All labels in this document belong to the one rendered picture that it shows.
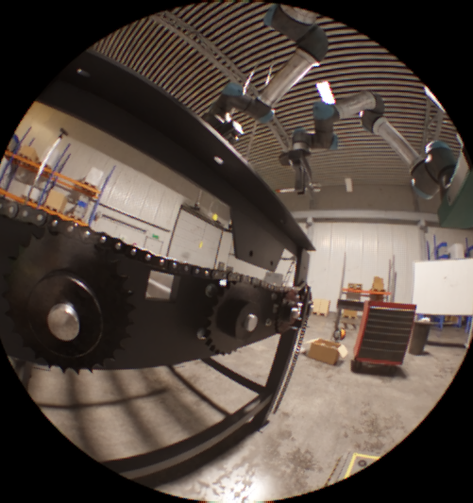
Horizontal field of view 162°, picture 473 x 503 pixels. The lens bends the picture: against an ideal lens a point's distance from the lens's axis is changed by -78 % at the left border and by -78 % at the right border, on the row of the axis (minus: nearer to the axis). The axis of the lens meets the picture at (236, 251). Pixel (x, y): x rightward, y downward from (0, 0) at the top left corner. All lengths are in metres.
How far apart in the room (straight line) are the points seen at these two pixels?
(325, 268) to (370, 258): 2.92
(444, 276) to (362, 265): 6.68
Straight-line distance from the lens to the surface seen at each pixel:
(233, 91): 0.69
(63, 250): 0.19
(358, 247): 10.73
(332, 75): 7.99
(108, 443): 1.08
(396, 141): 0.90
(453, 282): 4.83
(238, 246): 0.41
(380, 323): 2.37
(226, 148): 0.33
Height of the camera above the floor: 0.93
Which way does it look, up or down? 10 degrees up
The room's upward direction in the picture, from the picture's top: 12 degrees clockwise
